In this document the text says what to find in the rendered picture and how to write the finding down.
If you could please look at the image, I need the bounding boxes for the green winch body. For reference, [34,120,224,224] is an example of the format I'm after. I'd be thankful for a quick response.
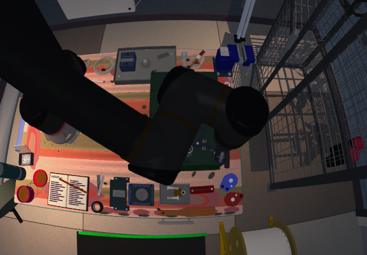
[150,70,231,172]

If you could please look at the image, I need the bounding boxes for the red crank tray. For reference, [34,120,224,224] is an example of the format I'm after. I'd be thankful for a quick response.
[217,76,233,88]

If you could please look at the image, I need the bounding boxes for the dark crank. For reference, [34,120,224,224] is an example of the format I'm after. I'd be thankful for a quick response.
[214,148,231,169]

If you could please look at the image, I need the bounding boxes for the grey flat tray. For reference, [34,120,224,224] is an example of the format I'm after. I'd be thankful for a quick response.
[113,46,177,85]

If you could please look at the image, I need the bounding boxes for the grey parts tray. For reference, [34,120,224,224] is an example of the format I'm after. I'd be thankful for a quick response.
[159,183,191,205]

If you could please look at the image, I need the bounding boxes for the blue square tray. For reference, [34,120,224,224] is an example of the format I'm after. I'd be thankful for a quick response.
[127,183,155,207]

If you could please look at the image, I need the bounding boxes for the blue bench vise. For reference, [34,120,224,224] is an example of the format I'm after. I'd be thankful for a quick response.
[214,44,256,77]

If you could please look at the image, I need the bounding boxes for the red spirit level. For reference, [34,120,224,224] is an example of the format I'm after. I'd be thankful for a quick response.
[189,185,215,195]

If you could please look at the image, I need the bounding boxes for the blue plate with holes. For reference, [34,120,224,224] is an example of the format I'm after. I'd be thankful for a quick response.
[219,173,239,191]

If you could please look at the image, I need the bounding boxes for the blue box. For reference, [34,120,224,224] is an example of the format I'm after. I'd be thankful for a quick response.
[119,51,137,73]

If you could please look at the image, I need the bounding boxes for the red plate with holes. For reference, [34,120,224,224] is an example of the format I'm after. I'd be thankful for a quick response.
[224,192,245,207]

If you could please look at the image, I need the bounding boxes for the silver tweezers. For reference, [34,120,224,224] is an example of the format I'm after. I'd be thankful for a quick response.
[96,174,105,197]

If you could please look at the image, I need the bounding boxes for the brown pencil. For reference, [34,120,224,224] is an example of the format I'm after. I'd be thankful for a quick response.
[58,177,89,194]

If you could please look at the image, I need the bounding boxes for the black bin green rim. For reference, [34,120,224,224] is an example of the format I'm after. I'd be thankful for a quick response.
[76,231,208,255]

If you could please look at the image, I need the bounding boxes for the grey cage lock box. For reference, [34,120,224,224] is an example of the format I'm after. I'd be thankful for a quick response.
[286,28,301,50]

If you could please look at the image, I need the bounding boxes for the open notebook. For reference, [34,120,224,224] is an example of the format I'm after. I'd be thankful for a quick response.
[46,172,90,211]

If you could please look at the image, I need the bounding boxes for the red round tin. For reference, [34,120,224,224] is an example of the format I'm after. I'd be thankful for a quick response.
[33,169,48,187]

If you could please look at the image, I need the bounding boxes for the black box white pattern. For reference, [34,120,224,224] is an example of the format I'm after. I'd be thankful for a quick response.
[18,152,36,167]

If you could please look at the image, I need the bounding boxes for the magenta round tin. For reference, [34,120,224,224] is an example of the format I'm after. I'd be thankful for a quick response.
[16,185,36,203]

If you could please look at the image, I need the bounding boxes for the red canister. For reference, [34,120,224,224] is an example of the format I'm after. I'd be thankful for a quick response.
[349,136,365,163]

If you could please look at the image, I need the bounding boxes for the red white handled brush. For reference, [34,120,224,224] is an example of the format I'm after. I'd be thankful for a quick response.
[186,49,206,69]

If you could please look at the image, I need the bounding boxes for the brown wire brush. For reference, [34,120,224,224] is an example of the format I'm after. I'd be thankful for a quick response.
[157,206,216,218]

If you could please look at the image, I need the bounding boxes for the white coiled hose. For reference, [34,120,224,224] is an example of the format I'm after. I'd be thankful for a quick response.
[93,55,116,76]

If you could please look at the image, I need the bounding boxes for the dark teal bracket box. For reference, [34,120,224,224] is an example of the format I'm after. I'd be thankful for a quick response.
[109,176,131,211]

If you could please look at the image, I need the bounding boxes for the grey bench handle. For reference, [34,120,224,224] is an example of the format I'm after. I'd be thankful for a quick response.
[158,218,194,225]

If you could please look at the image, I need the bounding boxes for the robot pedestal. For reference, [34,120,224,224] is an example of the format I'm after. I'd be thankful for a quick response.
[42,122,80,146]

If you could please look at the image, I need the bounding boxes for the grey wire cage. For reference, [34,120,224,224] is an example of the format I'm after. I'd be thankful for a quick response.
[248,0,367,192]

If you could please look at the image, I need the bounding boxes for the yellow cable reel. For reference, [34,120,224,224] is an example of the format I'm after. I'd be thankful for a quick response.
[218,215,299,255]

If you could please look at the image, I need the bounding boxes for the black ring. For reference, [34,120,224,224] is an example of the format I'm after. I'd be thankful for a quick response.
[352,0,367,17]

